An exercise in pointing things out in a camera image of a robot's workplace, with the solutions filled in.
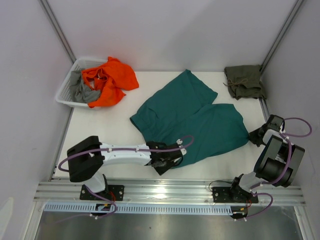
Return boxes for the grey shorts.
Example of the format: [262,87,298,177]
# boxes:
[69,70,101,104]

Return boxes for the white slotted cable duct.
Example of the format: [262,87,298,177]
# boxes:
[43,202,233,216]

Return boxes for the orange shorts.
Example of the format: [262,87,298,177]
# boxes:
[81,56,139,108]

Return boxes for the right aluminium corner post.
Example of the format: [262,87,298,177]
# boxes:
[260,0,307,74]

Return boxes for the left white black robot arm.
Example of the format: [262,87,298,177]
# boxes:
[58,135,187,200]

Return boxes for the aluminium table edge rail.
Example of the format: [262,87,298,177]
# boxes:
[33,178,306,206]

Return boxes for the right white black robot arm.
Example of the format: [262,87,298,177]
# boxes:
[228,114,306,203]

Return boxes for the white plastic basket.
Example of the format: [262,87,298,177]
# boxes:
[55,57,108,109]

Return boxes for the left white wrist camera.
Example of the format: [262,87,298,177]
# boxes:
[176,139,187,156]

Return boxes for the teal green shorts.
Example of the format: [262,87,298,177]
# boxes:
[130,69,249,167]

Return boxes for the aluminium corner post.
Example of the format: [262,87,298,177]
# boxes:
[38,0,77,63]
[260,0,307,74]

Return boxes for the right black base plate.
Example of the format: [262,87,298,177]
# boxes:
[209,186,259,204]

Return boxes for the left aluminium corner post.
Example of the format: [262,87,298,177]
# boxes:
[38,0,77,63]

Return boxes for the olive green folded shorts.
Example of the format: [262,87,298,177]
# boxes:
[224,64,267,100]

